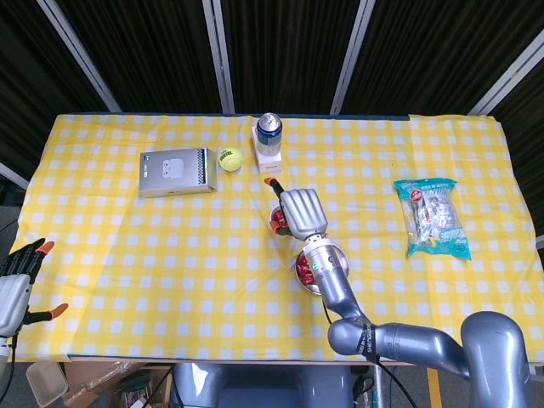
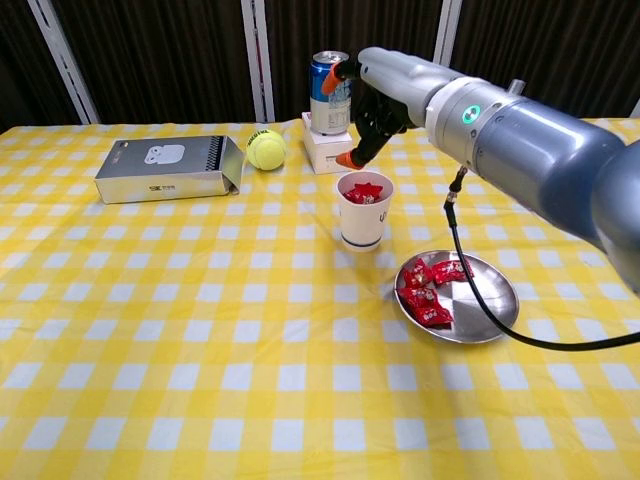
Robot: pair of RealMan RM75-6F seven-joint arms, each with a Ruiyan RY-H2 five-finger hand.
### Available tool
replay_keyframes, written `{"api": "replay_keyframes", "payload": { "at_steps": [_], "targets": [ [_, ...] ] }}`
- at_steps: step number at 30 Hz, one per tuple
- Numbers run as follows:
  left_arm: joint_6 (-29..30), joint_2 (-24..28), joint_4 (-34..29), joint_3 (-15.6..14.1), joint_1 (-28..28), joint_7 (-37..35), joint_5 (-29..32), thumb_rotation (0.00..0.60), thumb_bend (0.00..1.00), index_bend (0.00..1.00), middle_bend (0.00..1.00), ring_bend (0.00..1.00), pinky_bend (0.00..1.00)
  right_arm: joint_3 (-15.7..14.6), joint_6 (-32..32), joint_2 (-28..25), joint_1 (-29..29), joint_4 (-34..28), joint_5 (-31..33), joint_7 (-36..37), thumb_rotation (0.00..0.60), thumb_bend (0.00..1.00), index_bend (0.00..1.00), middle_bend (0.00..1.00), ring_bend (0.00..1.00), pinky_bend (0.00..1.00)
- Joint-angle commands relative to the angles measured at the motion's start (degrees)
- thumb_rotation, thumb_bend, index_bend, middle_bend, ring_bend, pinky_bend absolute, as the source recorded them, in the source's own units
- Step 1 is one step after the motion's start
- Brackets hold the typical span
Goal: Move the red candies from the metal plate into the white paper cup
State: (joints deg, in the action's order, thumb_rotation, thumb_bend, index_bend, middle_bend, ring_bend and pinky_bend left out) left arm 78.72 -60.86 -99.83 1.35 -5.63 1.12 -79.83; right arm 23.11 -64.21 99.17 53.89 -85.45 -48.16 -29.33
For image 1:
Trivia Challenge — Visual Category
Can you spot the metal table leg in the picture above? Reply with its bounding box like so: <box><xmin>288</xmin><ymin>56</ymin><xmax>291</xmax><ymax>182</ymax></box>
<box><xmin>373</xmin><ymin>364</ymin><xmax>386</xmax><ymax>408</ymax></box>

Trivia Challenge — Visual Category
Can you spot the beige plastic container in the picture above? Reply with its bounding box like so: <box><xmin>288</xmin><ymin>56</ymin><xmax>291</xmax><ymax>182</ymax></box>
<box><xmin>25</xmin><ymin>360</ymin><xmax>68</xmax><ymax>408</ymax></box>

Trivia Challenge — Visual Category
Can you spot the brown cardboard box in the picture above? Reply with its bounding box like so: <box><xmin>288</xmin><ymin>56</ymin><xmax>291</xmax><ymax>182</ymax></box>
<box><xmin>63</xmin><ymin>360</ymin><xmax>171</xmax><ymax>408</ymax></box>

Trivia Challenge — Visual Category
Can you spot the yellow white checked tablecloth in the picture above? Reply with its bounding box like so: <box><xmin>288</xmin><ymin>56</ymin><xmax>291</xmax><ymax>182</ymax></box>
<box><xmin>10</xmin><ymin>112</ymin><xmax>544</xmax><ymax>365</ymax></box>

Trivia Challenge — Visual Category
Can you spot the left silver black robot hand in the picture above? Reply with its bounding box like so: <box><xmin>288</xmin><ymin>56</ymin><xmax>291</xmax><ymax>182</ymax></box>
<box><xmin>0</xmin><ymin>237</ymin><xmax>70</xmax><ymax>337</ymax></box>

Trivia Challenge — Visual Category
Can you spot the teal clear snack bag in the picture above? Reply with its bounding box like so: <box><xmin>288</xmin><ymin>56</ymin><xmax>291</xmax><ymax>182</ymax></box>
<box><xmin>393</xmin><ymin>177</ymin><xmax>473</xmax><ymax>262</ymax></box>

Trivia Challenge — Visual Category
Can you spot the grey robot torso base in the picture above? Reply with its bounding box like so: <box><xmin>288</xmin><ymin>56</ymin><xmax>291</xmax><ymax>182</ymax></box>
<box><xmin>172</xmin><ymin>363</ymin><xmax>354</xmax><ymax>408</ymax></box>

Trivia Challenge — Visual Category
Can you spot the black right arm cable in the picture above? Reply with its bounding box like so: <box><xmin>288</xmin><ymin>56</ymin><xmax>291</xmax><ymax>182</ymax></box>
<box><xmin>376</xmin><ymin>352</ymin><xmax>417</xmax><ymax>408</ymax></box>

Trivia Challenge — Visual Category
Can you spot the white paper cup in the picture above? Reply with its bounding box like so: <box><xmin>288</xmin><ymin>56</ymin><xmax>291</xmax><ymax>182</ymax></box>
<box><xmin>268</xmin><ymin>207</ymin><xmax>285</xmax><ymax>235</ymax></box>

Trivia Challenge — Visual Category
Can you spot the silver metal plate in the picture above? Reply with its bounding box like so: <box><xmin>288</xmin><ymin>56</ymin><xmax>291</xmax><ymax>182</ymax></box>
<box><xmin>295</xmin><ymin>244</ymin><xmax>352</xmax><ymax>297</ymax></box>

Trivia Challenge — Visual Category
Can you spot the black pleated curtain panel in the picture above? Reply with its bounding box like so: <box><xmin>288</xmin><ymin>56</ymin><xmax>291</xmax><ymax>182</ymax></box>
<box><xmin>0</xmin><ymin>0</ymin><xmax>111</xmax><ymax>179</ymax></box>
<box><xmin>54</xmin><ymin>0</ymin><xmax>226</xmax><ymax>114</ymax></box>
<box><xmin>488</xmin><ymin>71</ymin><xmax>544</xmax><ymax>239</ymax></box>
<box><xmin>339</xmin><ymin>0</ymin><xmax>544</xmax><ymax>116</ymax></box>
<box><xmin>220</xmin><ymin>0</ymin><xmax>362</xmax><ymax>115</ymax></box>

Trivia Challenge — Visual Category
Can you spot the blue silver drink can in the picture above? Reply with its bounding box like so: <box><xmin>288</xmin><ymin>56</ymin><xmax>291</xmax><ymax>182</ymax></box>
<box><xmin>256</xmin><ymin>112</ymin><xmax>284</xmax><ymax>157</ymax></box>

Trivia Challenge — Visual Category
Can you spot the small white cardboard box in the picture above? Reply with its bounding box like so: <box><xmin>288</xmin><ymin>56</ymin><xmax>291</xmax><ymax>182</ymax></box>
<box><xmin>252</xmin><ymin>126</ymin><xmax>284</xmax><ymax>174</ymax></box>

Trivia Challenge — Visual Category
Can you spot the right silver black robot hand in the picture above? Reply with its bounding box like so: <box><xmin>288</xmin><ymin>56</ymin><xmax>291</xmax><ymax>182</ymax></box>
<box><xmin>262</xmin><ymin>177</ymin><xmax>330</xmax><ymax>242</ymax></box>

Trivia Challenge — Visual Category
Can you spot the yellow tennis ball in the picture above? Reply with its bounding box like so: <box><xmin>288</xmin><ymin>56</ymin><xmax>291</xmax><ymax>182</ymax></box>
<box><xmin>217</xmin><ymin>146</ymin><xmax>243</xmax><ymax>173</ymax></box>

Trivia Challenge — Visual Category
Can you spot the silver earbuds box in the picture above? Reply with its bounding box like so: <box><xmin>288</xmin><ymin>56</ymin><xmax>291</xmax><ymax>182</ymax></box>
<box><xmin>139</xmin><ymin>146</ymin><xmax>219</xmax><ymax>199</ymax></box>

